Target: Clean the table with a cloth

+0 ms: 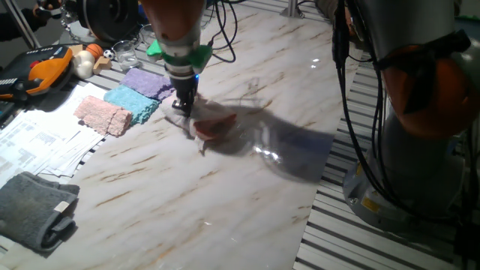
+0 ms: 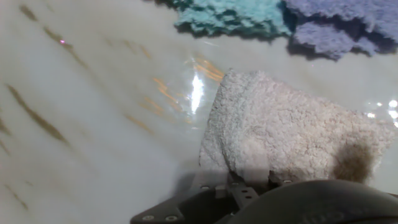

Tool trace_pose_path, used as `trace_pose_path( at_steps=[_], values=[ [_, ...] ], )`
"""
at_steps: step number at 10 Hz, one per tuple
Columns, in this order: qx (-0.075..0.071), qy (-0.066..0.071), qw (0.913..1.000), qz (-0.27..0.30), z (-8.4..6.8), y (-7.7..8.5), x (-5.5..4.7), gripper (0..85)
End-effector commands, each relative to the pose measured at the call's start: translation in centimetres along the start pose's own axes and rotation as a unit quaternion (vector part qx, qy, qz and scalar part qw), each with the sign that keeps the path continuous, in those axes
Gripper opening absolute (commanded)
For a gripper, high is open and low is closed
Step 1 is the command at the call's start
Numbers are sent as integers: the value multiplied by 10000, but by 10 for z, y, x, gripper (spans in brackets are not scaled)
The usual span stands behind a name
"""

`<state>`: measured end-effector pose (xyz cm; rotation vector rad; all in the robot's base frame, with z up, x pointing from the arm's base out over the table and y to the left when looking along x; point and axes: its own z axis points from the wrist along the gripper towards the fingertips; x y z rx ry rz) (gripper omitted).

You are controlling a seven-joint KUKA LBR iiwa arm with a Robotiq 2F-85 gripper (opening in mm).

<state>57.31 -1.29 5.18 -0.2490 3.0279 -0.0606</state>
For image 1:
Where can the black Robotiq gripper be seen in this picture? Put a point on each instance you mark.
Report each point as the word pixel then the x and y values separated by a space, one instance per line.
pixel 186 89

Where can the white cloth with orange edge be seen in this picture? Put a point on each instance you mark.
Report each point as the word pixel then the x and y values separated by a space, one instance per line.
pixel 213 125

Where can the dark sleeved forearm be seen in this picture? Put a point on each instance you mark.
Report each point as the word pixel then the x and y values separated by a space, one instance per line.
pixel 7 28

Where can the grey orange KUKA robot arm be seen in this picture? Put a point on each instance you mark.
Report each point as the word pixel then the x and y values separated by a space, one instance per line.
pixel 412 168

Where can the olive sleeved forearm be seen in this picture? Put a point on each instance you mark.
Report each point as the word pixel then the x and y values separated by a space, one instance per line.
pixel 325 9

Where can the purple textured sponge cloth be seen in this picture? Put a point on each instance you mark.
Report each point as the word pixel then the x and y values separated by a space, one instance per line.
pixel 146 82

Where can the teal textured sponge cloth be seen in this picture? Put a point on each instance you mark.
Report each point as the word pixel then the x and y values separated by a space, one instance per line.
pixel 131 103

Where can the pink textured sponge cloth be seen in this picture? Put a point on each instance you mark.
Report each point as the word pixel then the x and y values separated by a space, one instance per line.
pixel 101 116

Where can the blue cloth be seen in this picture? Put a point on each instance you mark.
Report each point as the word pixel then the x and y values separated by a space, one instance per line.
pixel 141 11

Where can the hand of dark sleeved person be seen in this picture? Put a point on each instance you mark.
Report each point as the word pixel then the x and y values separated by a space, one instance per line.
pixel 47 8

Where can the empty clear glass beaker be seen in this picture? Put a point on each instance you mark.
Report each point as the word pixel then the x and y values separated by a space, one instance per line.
pixel 126 56

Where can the small soccer ball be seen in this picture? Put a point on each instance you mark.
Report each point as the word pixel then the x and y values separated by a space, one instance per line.
pixel 108 54

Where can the light wooden block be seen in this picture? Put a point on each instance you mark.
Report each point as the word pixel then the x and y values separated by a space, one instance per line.
pixel 102 64

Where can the marble pattern table sheet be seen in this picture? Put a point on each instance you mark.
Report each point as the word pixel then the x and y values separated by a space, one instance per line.
pixel 187 206

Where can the small orange basketball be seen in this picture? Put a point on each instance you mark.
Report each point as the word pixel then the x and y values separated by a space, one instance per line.
pixel 94 50

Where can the white gourd shaped figure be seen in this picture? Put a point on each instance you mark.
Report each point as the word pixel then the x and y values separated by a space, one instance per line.
pixel 83 64

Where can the black round spool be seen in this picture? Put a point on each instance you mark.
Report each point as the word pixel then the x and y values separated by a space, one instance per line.
pixel 108 18

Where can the small tan wooden block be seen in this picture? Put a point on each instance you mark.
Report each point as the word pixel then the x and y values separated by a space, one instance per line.
pixel 76 49

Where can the white printed paper sheets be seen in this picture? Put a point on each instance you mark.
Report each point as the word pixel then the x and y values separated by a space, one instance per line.
pixel 41 138

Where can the orange black teach pendant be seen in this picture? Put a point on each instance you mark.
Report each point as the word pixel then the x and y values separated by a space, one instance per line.
pixel 41 71

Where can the folded dark grey towel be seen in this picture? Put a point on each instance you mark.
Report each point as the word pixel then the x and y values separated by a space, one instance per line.
pixel 30 210

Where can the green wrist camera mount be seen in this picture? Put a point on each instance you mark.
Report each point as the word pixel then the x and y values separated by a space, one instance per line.
pixel 198 56

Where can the aluminium frame post with foot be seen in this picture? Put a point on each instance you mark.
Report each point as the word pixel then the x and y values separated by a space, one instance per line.
pixel 291 9

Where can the thin aluminium frame beam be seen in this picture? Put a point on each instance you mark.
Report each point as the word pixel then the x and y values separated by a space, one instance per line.
pixel 24 26

